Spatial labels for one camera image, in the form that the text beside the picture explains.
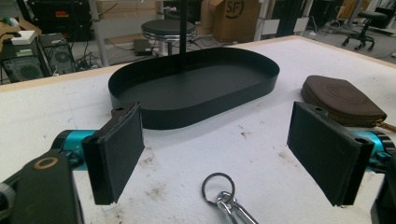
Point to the white metal post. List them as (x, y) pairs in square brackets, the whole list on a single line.
[(99, 37)]

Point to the brown zip pouch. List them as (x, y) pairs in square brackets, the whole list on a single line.
[(341, 98)]

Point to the small white box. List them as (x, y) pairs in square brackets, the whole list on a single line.
[(23, 37)]

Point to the black case with red label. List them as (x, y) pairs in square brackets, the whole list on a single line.
[(59, 18)]

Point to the black wheeled office stool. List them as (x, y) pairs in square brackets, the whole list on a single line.
[(364, 31)]

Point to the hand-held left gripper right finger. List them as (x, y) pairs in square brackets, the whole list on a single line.
[(323, 152)]

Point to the black oval tray with pole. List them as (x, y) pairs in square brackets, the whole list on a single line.
[(199, 90)]

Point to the flat black device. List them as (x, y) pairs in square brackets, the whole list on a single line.
[(142, 47)]

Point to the black computer tower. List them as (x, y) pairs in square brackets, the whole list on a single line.
[(23, 67)]

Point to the brown cardboard box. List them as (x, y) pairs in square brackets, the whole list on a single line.
[(236, 20)]

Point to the black computer case with fan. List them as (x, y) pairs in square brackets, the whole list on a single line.
[(59, 54)]

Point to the round black stool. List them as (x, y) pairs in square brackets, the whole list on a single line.
[(168, 29)]

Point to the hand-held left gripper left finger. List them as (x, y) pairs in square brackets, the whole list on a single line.
[(116, 155)]

